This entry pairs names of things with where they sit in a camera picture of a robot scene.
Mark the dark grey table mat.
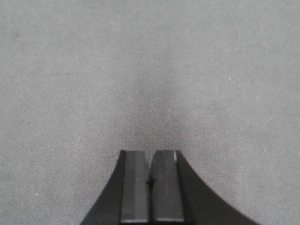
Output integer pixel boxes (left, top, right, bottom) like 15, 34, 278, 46
0, 0, 300, 225

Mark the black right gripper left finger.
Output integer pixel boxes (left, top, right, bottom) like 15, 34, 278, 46
81, 150, 150, 225

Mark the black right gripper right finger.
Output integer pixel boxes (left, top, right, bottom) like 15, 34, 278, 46
150, 150, 255, 225

